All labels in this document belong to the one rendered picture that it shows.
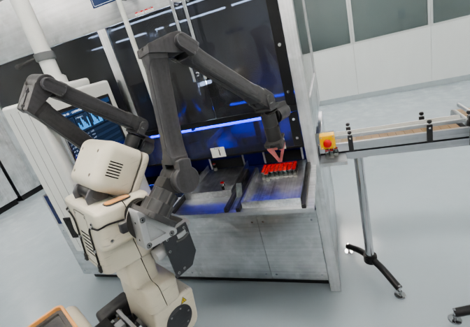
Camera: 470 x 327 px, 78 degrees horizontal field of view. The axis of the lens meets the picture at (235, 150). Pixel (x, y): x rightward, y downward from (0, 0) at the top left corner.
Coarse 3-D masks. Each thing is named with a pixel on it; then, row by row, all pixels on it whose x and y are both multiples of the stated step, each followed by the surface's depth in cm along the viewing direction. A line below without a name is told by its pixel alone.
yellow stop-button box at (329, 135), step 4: (320, 132) 150; (324, 132) 149; (328, 132) 147; (332, 132) 146; (320, 136) 145; (324, 136) 144; (328, 136) 143; (332, 136) 143; (320, 140) 145; (324, 140) 145; (332, 140) 144; (320, 144) 146; (332, 144) 144; (324, 148) 146; (328, 148) 146
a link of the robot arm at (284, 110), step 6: (270, 96) 104; (270, 102) 104; (276, 102) 113; (282, 102) 111; (264, 108) 109; (270, 108) 104; (276, 108) 110; (282, 108) 110; (288, 108) 112; (282, 114) 110; (288, 114) 112
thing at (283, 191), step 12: (300, 168) 151; (252, 180) 147; (264, 180) 149; (276, 180) 145; (288, 180) 142; (300, 180) 139; (252, 192) 140; (264, 192) 137; (276, 192) 135; (288, 192) 132; (300, 192) 123; (252, 204) 127; (264, 204) 125; (276, 204) 124; (288, 204) 122; (300, 204) 120
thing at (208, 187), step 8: (208, 168) 180; (224, 168) 177; (232, 168) 174; (240, 168) 171; (200, 176) 168; (208, 176) 172; (216, 176) 169; (224, 176) 166; (232, 176) 163; (240, 176) 156; (200, 184) 164; (208, 184) 161; (216, 184) 159; (232, 184) 154; (192, 192) 157; (200, 192) 147; (208, 192) 145; (216, 192) 144; (224, 192) 143; (232, 192) 142
